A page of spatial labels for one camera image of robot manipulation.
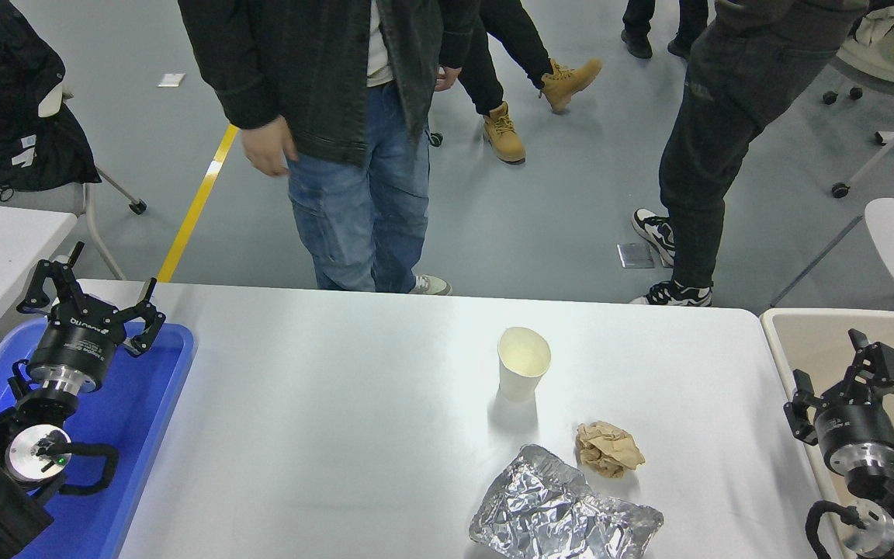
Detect cream coat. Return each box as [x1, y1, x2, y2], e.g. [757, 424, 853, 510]
[837, 0, 894, 85]

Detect silver foil tray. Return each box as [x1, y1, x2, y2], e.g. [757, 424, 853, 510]
[469, 444, 665, 559]

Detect grey chair with armrest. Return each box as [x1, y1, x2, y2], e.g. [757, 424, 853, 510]
[0, 82, 147, 282]

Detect person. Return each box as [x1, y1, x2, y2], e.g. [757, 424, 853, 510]
[629, 0, 871, 307]
[455, 0, 603, 165]
[622, 0, 710, 61]
[177, 0, 483, 297]

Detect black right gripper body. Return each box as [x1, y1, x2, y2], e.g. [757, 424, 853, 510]
[812, 396, 894, 473]

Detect blue plastic tray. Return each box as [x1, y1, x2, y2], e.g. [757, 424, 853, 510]
[0, 318, 198, 559]

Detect tan paper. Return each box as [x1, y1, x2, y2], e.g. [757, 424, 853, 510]
[575, 421, 646, 479]

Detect white paper cup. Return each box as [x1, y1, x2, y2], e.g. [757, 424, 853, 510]
[497, 327, 553, 403]

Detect person's right hand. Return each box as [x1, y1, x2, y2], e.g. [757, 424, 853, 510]
[240, 116, 299, 178]

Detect black coat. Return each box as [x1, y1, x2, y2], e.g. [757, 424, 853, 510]
[0, 0, 101, 201]

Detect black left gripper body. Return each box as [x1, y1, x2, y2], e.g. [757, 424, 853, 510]
[28, 297, 128, 383]

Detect large pale bin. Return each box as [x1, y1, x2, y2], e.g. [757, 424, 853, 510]
[760, 308, 894, 559]

